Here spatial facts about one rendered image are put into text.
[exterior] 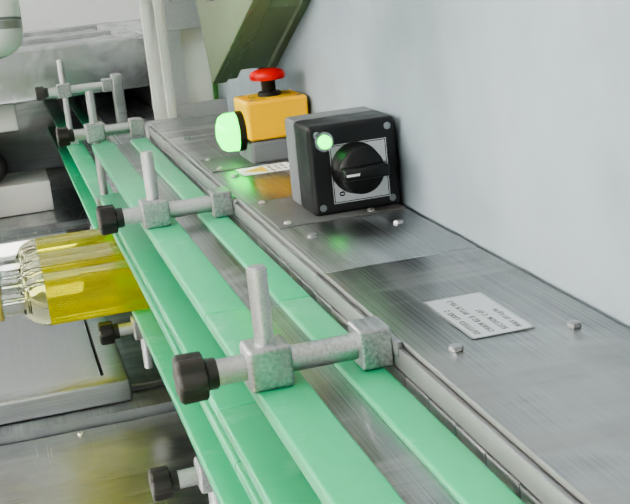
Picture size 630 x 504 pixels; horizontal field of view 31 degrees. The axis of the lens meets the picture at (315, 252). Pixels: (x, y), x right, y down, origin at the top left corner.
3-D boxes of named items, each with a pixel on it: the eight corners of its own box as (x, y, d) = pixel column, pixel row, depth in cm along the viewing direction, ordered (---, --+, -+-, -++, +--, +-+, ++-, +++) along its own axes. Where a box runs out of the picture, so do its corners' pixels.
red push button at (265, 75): (248, 99, 130) (245, 69, 130) (282, 94, 131) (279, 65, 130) (256, 103, 127) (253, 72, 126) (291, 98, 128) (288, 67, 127)
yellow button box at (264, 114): (300, 147, 135) (239, 156, 133) (294, 83, 133) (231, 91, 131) (317, 155, 128) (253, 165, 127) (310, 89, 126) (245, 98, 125)
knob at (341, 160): (382, 188, 101) (395, 195, 98) (333, 196, 100) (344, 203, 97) (377, 137, 100) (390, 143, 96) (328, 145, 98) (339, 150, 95)
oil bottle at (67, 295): (193, 288, 148) (25, 318, 143) (188, 247, 147) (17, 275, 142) (201, 300, 143) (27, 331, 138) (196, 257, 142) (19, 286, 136)
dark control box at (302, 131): (377, 187, 109) (292, 201, 107) (369, 104, 107) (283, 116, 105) (407, 204, 102) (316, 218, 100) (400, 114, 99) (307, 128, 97)
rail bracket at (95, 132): (151, 195, 173) (67, 208, 170) (135, 84, 169) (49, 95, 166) (154, 199, 170) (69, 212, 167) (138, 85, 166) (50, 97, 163)
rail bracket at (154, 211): (231, 209, 115) (97, 230, 112) (222, 136, 113) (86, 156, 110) (239, 217, 111) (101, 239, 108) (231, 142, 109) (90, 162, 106)
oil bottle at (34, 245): (171, 254, 164) (19, 279, 159) (166, 216, 163) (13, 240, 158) (178, 263, 159) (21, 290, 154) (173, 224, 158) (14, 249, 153)
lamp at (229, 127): (240, 147, 132) (215, 151, 131) (236, 108, 130) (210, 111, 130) (249, 153, 127) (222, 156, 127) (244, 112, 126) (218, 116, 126)
